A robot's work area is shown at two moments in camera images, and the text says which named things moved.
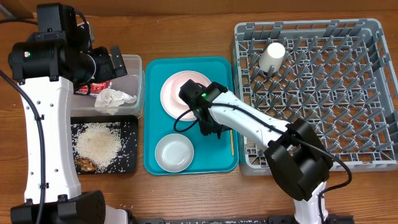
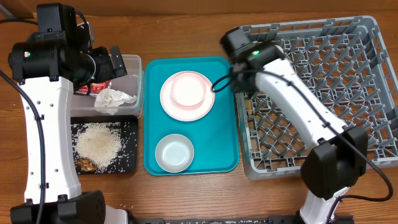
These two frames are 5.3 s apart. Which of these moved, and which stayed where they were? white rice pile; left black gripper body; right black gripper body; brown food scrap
Moved: right black gripper body
Stayed: white rice pile; brown food scrap; left black gripper body
